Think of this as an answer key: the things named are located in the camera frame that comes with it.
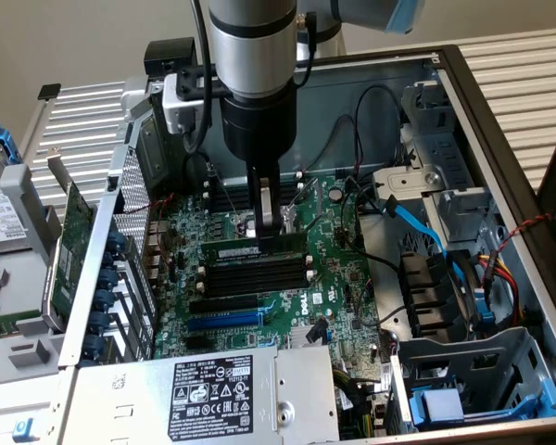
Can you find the open PC case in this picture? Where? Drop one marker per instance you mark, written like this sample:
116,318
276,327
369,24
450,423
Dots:
389,92

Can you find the black box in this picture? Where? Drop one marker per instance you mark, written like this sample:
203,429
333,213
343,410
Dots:
169,55

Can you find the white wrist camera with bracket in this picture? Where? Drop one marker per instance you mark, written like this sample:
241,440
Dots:
180,111

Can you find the black corner cap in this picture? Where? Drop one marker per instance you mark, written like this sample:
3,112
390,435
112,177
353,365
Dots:
49,91

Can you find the blue expansion slot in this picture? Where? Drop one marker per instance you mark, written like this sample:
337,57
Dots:
222,321

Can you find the CPU socket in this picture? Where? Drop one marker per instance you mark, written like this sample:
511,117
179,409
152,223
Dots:
243,227

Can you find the black RAM slot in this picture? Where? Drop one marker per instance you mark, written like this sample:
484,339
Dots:
282,262
259,290
259,273
289,198
289,205
259,282
289,190
289,182

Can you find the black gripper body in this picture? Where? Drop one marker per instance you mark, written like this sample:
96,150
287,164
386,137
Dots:
259,125

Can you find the green motherboard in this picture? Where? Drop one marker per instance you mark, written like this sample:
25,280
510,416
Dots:
333,259

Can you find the black fan shroud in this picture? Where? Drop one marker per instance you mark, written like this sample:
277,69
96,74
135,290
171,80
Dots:
426,296

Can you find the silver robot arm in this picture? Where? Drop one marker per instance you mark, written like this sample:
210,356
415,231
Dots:
252,46

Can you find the short black expansion slot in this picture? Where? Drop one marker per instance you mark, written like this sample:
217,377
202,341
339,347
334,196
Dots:
199,343

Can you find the green graphics card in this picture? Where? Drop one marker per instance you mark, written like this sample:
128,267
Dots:
72,241

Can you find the blue card retainer clip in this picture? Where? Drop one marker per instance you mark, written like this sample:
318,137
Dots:
101,321
116,241
109,277
94,346
105,297

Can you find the silver power supply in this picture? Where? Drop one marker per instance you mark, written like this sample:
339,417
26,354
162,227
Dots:
120,394

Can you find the silver hard disk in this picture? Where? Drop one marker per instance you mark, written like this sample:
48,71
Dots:
0,213

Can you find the silver finned heatsink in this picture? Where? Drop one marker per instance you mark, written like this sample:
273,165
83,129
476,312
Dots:
299,338

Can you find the grey parts rack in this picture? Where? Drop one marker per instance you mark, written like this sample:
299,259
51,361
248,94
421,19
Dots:
28,287

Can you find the thin metal locking lever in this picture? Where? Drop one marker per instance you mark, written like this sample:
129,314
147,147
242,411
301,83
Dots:
224,197

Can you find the silver coin battery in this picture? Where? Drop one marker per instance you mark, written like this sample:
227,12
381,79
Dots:
336,193

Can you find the metal disk bay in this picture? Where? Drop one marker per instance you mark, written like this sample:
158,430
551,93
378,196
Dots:
445,153
468,361

